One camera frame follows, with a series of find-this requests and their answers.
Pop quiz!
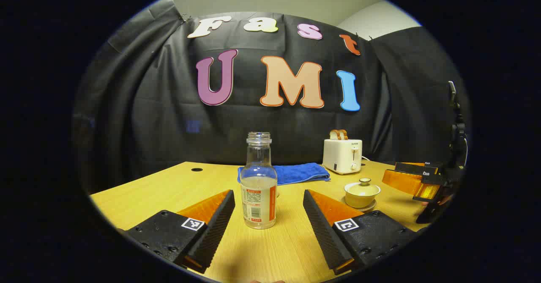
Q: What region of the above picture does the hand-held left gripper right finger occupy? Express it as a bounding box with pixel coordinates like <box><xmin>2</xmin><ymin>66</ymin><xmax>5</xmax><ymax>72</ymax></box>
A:
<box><xmin>303</xmin><ymin>189</ymin><xmax>425</xmax><ymax>276</ymax></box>

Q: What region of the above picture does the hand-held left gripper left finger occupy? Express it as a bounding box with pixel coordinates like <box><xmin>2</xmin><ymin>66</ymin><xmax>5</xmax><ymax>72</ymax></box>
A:
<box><xmin>120</xmin><ymin>189</ymin><xmax>236</xmax><ymax>274</ymax></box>

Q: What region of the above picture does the cream ceramic teacup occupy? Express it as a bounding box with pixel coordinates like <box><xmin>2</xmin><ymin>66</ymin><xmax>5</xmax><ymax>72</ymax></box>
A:
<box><xmin>344</xmin><ymin>183</ymin><xmax>381</xmax><ymax>209</ymax></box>

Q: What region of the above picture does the clear glass water bottle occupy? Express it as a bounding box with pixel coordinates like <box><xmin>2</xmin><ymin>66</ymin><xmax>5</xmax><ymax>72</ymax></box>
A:
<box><xmin>240</xmin><ymin>132</ymin><xmax>278</xmax><ymax>230</ymax></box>

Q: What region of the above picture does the cream ceramic saucer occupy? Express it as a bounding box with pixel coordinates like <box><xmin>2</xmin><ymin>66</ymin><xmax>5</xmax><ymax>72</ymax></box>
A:
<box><xmin>339</xmin><ymin>196</ymin><xmax>378</xmax><ymax>213</ymax></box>

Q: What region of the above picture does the blue folded towel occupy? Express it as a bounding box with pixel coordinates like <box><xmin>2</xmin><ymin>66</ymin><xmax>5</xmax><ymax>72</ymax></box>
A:
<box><xmin>238</xmin><ymin>162</ymin><xmax>331</xmax><ymax>186</ymax></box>

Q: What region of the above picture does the cream toaster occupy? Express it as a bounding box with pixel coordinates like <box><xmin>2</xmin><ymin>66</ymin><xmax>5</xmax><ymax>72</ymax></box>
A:
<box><xmin>322</xmin><ymin>138</ymin><xmax>363</xmax><ymax>175</ymax></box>

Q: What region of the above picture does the black backdrop cloth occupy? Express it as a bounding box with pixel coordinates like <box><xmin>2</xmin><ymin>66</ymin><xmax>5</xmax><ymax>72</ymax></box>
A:
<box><xmin>72</xmin><ymin>0</ymin><xmax>472</xmax><ymax>195</ymax></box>

